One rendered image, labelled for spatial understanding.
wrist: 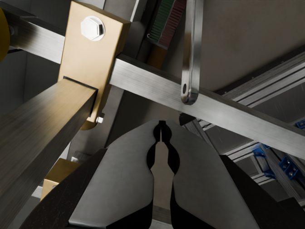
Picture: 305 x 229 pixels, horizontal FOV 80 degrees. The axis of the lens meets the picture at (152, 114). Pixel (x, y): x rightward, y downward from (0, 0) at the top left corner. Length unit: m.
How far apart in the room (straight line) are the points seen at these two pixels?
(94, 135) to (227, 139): 0.79
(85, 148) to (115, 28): 0.33
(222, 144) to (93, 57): 0.97
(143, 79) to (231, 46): 0.94
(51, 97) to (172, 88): 0.12
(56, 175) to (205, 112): 0.25
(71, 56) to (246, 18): 1.00
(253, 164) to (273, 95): 0.44
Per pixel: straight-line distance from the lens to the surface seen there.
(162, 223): 0.39
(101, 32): 0.19
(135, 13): 0.25
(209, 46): 1.08
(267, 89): 1.00
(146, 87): 0.21
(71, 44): 0.21
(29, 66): 0.53
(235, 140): 1.10
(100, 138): 0.44
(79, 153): 0.48
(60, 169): 0.35
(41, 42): 0.23
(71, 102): 0.17
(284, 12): 1.21
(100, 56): 0.20
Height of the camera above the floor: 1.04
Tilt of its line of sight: 62 degrees down
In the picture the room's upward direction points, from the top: 175 degrees counter-clockwise
